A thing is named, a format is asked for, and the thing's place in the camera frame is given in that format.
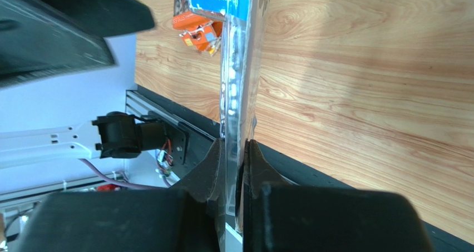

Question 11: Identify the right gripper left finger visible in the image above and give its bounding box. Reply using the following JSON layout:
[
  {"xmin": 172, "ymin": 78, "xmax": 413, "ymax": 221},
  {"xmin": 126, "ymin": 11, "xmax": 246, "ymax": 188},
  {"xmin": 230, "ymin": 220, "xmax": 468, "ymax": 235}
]
[{"xmin": 18, "ymin": 139, "xmax": 225, "ymax": 251}]

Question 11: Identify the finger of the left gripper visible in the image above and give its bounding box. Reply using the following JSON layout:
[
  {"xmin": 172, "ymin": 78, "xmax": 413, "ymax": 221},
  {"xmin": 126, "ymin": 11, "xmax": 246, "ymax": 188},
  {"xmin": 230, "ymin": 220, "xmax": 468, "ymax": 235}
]
[
  {"xmin": 40, "ymin": 0, "xmax": 155, "ymax": 38},
  {"xmin": 1, "ymin": 0, "xmax": 115, "ymax": 88}
]

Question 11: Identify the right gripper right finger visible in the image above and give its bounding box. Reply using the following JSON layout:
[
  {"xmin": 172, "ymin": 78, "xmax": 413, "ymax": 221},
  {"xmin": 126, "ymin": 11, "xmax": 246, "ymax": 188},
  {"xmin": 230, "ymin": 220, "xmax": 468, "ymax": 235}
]
[{"xmin": 242, "ymin": 140, "xmax": 433, "ymax": 251}]

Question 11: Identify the white Gillette razor pack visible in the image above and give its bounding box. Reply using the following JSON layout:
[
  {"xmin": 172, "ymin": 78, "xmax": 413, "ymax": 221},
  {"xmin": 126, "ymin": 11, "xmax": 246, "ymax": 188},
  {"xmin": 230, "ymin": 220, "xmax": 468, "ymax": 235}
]
[{"xmin": 189, "ymin": 0, "xmax": 270, "ymax": 251}]

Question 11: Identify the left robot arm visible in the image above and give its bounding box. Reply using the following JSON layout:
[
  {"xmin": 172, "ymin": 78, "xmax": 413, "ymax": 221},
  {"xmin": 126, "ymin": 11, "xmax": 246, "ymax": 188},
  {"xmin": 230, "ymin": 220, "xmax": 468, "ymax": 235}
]
[{"xmin": 1, "ymin": 0, "xmax": 187, "ymax": 168}]

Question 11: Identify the top orange razor box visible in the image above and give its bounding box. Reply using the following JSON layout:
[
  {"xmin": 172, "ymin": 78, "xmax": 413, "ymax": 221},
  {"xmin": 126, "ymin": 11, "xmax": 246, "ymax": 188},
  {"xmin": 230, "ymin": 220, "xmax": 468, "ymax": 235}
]
[{"xmin": 172, "ymin": 0, "xmax": 212, "ymax": 31}]

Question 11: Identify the orange razor box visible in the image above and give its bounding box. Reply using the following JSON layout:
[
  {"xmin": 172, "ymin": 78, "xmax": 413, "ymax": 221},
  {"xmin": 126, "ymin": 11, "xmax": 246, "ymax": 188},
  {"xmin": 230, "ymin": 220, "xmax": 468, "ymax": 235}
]
[
  {"xmin": 180, "ymin": 21, "xmax": 223, "ymax": 56},
  {"xmin": 172, "ymin": 0, "xmax": 212, "ymax": 31}
]

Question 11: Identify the lower orange razor box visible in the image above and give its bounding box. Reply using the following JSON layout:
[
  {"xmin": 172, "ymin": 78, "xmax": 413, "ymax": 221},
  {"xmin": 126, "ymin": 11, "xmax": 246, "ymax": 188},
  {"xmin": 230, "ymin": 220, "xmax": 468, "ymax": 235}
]
[{"xmin": 180, "ymin": 21, "xmax": 223, "ymax": 56}]

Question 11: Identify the aluminium rail frame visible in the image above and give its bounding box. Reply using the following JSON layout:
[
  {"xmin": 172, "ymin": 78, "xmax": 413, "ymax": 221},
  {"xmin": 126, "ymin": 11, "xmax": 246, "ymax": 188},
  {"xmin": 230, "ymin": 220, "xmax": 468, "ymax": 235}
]
[{"xmin": 1, "ymin": 87, "xmax": 219, "ymax": 200}]

